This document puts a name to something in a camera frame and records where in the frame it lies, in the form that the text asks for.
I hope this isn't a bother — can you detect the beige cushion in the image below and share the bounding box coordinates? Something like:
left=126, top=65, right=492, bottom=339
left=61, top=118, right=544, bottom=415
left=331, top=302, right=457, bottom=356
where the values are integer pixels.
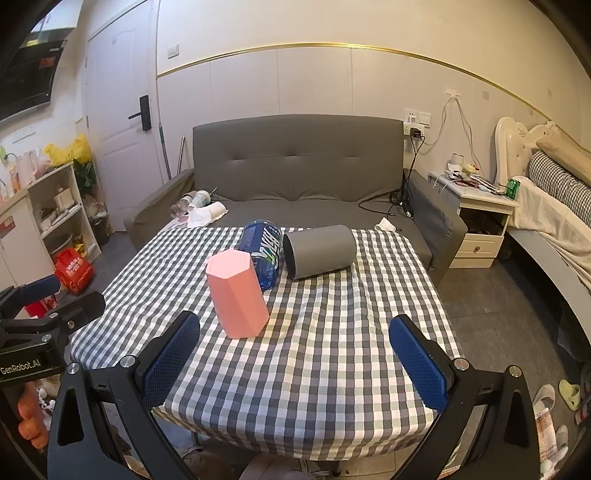
left=536, top=121, right=591, bottom=175

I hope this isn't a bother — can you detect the grey checkered tablecloth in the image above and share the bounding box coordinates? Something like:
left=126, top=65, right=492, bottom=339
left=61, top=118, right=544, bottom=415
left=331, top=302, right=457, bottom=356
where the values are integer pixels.
left=69, top=225, right=465, bottom=462

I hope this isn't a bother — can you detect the blue water bottle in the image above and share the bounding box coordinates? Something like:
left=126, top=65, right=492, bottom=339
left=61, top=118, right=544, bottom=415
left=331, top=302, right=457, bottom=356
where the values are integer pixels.
left=239, top=219, right=284, bottom=291

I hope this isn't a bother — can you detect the yellow plastic bag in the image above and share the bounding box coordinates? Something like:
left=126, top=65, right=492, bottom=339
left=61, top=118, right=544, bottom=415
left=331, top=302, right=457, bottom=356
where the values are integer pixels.
left=44, top=134, right=93, bottom=168

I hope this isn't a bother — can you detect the person's left hand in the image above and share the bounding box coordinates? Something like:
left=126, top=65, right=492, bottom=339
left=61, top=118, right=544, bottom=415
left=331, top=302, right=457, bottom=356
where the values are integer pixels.
left=17, top=382, right=49, bottom=452

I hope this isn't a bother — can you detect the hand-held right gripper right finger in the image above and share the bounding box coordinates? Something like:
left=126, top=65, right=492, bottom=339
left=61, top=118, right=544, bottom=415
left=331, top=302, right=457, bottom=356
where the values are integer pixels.
left=388, top=314, right=541, bottom=480

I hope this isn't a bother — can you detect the grey round cup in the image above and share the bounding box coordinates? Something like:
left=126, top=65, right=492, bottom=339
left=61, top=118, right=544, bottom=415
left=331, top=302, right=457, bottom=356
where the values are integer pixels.
left=283, top=224, right=358, bottom=281

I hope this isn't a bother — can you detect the white storage shelf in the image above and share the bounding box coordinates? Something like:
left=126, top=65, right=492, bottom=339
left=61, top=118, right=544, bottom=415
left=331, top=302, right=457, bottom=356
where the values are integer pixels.
left=27, top=161, right=103, bottom=274

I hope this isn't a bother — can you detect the black charger cable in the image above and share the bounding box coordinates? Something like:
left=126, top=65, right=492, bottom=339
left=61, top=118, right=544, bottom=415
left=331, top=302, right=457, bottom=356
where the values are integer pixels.
left=359, top=129, right=426, bottom=219

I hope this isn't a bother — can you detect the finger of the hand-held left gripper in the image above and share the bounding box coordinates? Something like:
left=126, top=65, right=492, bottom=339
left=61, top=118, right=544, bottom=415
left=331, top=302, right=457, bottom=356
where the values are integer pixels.
left=0, top=274, right=62, bottom=320
left=28, top=291, right=106, bottom=334

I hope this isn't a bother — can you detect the white nightstand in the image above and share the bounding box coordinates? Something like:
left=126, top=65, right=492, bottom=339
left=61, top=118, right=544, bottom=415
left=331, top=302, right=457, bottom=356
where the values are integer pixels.
left=427, top=170, right=518, bottom=270

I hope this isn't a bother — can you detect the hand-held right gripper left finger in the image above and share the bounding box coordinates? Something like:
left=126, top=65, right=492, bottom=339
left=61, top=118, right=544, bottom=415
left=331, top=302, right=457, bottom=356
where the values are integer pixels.
left=47, top=310, right=201, bottom=480

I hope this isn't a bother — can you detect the yellow-green slipper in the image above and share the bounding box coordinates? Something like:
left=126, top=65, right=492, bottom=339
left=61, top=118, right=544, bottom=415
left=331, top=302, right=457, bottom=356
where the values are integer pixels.
left=558, top=379, right=582, bottom=411

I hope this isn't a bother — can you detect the black door lock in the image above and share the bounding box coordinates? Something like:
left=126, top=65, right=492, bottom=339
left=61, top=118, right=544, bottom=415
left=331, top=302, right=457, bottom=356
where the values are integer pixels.
left=128, top=95, right=151, bottom=131

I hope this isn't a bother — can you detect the pink hexagonal cup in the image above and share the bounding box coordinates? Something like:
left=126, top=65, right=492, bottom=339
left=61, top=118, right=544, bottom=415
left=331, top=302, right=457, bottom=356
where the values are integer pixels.
left=205, top=249, right=271, bottom=340

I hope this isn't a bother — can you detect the mop handle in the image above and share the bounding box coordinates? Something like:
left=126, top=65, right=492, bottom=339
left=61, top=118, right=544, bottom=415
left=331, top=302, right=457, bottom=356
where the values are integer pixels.
left=157, top=124, right=173, bottom=182

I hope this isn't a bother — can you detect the white cloth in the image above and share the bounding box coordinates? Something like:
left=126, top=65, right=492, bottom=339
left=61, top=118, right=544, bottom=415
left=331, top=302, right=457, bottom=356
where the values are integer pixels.
left=187, top=200, right=230, bottom=228

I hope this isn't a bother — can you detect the white slipper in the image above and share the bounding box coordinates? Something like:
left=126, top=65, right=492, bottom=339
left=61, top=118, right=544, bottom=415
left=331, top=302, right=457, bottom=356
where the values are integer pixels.
left=532, top=383, right=557, bottom=417

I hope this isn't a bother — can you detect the checkered pillow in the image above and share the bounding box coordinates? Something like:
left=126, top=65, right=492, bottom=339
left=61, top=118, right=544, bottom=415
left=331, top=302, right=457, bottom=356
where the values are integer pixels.
left=527, top=151, right=591, bottom=219

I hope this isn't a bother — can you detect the paper drink cup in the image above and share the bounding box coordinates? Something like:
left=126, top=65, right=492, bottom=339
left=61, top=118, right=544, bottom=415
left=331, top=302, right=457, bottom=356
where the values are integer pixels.
left=187, top=189, right=213, bottom=211

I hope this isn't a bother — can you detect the grey sofa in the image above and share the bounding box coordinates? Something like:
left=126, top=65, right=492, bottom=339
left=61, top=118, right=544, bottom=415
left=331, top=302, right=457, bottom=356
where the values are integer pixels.
left=124, top=113, right=468, bottom=286

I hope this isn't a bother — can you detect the white blanket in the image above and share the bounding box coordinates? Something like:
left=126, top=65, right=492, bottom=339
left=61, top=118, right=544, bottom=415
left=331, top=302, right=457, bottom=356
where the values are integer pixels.
left=508, top=175, right=591, bottom=297

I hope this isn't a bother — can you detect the white door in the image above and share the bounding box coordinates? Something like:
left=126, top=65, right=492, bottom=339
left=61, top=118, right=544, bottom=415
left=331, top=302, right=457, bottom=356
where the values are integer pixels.
left=84, top=0, right=163, bottom=234

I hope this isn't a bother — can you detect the white wall outlet panel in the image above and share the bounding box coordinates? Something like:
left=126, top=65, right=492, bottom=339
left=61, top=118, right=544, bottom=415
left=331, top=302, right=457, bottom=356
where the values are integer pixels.
left=403, top=109, right=433, bottom=137

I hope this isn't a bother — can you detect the black range hood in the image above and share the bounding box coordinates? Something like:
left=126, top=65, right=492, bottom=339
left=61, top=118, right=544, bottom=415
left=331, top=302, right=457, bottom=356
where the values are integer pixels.
left=0, top=28, right=75, bottom=123

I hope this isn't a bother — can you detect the white cable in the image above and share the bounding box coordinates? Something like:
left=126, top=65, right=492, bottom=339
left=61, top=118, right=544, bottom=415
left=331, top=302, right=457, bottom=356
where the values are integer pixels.
left=418, top=89, right=482, bottom=172

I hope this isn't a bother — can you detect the grey bed frame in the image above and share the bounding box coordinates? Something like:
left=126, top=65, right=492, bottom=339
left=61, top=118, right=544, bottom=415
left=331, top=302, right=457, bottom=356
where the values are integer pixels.
left=505, top=228, right=591, bottom=354

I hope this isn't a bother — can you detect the cream bed headboard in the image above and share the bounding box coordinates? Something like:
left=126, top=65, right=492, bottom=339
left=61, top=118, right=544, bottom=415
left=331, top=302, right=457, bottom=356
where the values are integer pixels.
left=495, top=117, right=560, bottom=186

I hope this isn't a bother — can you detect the red shopping bag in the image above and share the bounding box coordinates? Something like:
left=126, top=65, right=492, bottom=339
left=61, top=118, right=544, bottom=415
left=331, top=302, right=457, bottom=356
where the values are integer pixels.
left=54, top=248, right=96, bottom=295

